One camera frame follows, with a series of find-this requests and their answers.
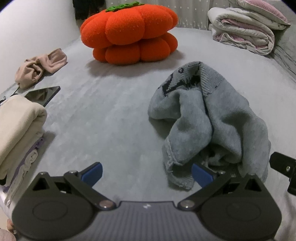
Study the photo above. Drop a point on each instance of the folded grey pink quilt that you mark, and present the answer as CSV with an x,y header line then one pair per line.
x,y
242,30

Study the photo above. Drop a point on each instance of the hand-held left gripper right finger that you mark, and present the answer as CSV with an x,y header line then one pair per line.
x,y
202,174

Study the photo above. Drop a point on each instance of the folded cream clothes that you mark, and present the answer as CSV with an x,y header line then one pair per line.
x,y
18,125

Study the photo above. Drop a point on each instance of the grey pink pillow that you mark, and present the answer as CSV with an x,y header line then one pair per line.
x,y
263,9

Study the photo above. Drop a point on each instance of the light grey bed sheet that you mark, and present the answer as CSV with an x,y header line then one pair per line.
x,y
104,120

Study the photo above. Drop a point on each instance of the grey quilted bedspread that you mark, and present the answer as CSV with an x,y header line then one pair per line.
x,y
286,53

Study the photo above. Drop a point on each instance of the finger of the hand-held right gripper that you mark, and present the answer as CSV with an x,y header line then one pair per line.
x,y
283,164

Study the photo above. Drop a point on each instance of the crumpled beige cloth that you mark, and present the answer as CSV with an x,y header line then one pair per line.
x,y
46,62

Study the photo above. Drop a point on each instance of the grey knitted sweater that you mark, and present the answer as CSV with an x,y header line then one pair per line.
x,y
222,120

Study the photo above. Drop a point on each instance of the lavender folded garment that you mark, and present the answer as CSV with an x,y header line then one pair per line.
x,y
24,164

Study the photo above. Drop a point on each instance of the orange pumpkin plush cushion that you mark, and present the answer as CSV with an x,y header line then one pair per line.
x,y
129,27

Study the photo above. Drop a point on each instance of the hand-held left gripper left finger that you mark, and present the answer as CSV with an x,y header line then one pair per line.
x,y
93,172

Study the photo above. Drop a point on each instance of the black garment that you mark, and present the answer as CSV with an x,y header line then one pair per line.
x,y
87,9

